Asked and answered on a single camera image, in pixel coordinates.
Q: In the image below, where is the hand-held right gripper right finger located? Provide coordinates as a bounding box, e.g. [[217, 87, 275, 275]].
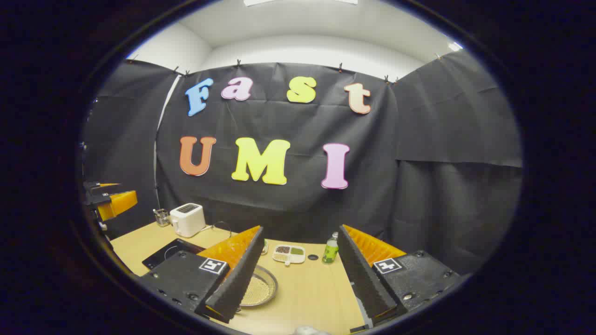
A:
[[338, 224, 461, 326]]

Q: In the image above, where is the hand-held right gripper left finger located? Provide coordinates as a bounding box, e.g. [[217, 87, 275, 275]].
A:
[[140, 226, 265, 324]]

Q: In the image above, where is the stainless steel pot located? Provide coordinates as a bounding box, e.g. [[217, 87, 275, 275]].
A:
[[240, 265, 278, 308]]

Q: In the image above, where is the black induction cooktop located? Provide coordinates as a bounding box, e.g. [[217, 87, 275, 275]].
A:
[[142, 239, 205, 270]]

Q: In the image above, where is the heap of soybeans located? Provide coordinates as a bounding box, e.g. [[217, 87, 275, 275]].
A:
[[242, 275, 273, 305]]

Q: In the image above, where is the green drink bottle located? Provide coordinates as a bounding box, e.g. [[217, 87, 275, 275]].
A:
[[322, 232, 339, 264]]

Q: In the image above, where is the white divided dish with beans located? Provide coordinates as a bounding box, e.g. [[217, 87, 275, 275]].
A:
[[272, 245, 306, 266]]

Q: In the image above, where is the white toaster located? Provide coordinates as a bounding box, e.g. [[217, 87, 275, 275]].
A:
[[169, 203, 206, 238]]

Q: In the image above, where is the black toaster cable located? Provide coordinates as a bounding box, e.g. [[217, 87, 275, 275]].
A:
[[205, 221, 232, 238]]

